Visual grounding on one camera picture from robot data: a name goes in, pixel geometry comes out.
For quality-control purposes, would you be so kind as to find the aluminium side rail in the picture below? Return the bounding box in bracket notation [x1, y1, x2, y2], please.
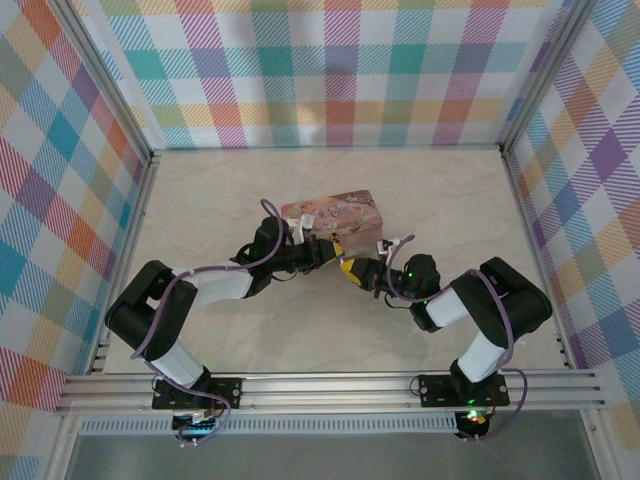
[499, 147, 576, 371]
[85, 152, 162, 376]

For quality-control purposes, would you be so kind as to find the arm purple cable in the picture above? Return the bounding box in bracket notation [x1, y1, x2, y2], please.
[382, 233, 532, 444]
[130, 198, 296, 449]

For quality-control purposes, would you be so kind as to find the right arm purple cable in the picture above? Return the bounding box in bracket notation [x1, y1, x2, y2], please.
[382, 233, 532, 444]

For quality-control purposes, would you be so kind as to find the white slotted cable duct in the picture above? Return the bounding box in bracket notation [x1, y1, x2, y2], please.
[77, 412, 461, 435]

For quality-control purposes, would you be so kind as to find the pink illustrated tin box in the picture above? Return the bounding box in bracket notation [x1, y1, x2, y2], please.
[280, 188, 385, 261]

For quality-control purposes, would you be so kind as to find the aluminium frame leg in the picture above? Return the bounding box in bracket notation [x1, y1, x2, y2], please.
[582, 409, 621, 480]
[47, 414, 81, 480]

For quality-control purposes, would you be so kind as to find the aluminium frame post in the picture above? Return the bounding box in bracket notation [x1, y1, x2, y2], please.
[497, 0, 601, 156]
[49, 0, 161, 171]

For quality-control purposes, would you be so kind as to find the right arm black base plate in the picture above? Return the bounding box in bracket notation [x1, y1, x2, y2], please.
[417, 373, 511, 407]

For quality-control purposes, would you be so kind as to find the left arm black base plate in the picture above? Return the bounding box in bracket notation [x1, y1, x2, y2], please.
[152, 377, 244, 411]

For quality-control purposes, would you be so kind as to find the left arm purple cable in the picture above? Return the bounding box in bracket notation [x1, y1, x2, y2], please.
[130, 198, 296, 449]

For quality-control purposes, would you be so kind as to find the long aluminium mounting rail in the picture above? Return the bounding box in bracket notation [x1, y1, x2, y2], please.
[54, 368, 606, 416]

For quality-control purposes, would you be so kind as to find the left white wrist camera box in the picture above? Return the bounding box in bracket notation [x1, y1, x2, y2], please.
[287, 215, 316, 244]

